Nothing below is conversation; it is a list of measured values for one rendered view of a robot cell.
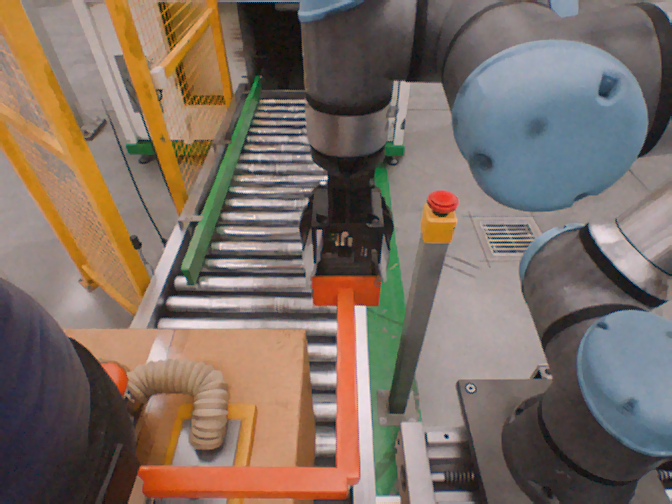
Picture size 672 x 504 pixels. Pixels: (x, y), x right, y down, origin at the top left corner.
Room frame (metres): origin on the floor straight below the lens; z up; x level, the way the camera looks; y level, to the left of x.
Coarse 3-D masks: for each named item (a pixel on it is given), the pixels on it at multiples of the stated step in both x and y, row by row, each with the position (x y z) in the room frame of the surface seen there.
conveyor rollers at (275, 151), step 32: (256, 128) 2.02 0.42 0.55; (288, 128) 2.02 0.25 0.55; (256, 160) 1.73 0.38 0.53; (288, 160) 1.73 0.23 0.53; (256, 192) 1.46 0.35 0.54; (288, 192) 1.46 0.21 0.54; (192, 288) 0.92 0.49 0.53; (224, 288) 0.92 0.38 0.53; (256, 288) 0.92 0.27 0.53; (288, 288) 0.92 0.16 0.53; (160, 320) 0.77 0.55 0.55; (192, 320) 0.77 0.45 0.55; (224, 320) 0.77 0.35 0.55; (256, 320) 0.77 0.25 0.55; (288, 320) 0.77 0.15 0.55; (320, 320) 0.77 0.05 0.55; (320, 352) 0.66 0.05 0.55; (320, 384) 0.56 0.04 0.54; (320, 416) 0.47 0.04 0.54; (320, 448) 0.39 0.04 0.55
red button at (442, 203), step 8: (440, 192) 0.77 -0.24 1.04; (448, 192) 0.77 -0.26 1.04; (432, 200) 0.74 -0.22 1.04; (440, 200) 0.74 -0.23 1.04; (448, 200) 0.74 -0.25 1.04; (456, 200) 0.74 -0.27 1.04; (432, 208) 0.73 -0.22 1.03; (440, 208) 0.72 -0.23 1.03; (448, 208) 0.72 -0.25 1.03; (456, 208) 0.73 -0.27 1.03; (440, 216) 0.73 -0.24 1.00
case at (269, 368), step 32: (96, 352) 0.33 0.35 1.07; (128, 352) 0.33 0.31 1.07; (160, 352) 0.33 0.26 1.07; (192, 352) 0.33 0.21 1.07; (224, 352) 0.33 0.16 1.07; (256, 352) 0.33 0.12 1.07; (288, 352) 0.33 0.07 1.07; (256, 384) 0.28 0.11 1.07; (288, 384) 0.28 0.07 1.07; (160, 416) 0.23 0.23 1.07; (288, 416) 0.23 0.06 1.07; (160, 448) 0.19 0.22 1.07; (256, 448) 0.19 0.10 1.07; (288, 448) 0.19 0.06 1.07
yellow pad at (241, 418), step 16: (176, 416) 0.23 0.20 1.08; (192, 416) 0.23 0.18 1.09; (240, 416) 0.23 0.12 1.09; (256, 416) 0.23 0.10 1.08; (176, 432) 0.21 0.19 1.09; (240, 432) 0.21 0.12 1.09; (176, 448) 0.19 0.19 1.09; (192, 448) 0.19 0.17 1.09; (224, 448) 0.19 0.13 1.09; (240, 448) 0.19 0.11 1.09; (176, 464) 0.17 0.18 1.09; (192, 464) 0.17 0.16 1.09; (208, 464) 0.17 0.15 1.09; (224, 464) 0.17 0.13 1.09; (240, 464) 0.17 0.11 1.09
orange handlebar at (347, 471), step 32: (352, 320) 0.28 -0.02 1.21; (352, 352) 0.24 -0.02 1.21; (352, 384) 0.20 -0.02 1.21; (352, 416) 0.17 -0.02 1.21; (352, 448) 0.14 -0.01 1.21; (160, 480) 0.12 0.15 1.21; (192, 480) 0.12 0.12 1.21; (224, 480) 0.12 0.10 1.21; (256, 480) 0.12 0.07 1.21; (288, 480) 0.12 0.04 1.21; (320, 480) 0.12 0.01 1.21; (352, 480) 0.12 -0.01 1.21
